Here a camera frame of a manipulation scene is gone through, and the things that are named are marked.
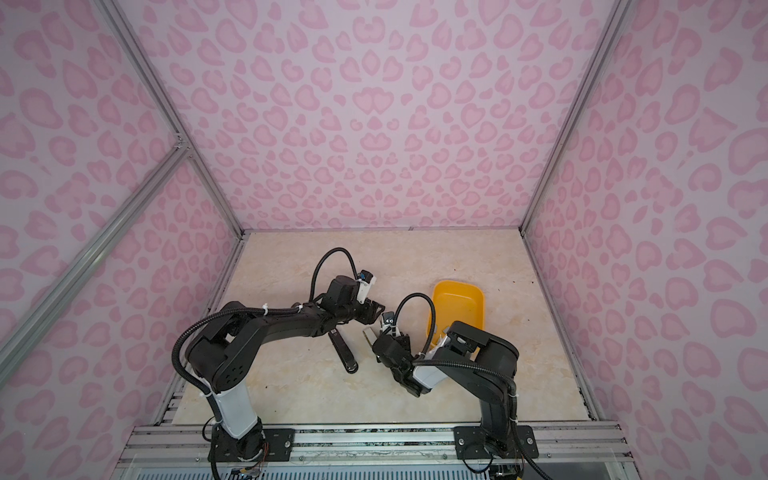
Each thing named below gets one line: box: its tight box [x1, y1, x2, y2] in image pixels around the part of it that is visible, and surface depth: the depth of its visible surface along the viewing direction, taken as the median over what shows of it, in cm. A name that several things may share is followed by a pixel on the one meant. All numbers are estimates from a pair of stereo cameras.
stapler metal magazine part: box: [362, 327, 378, 345], surface depth 92 cm
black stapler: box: [328, 328, 359, 373], surface depth 87 cm
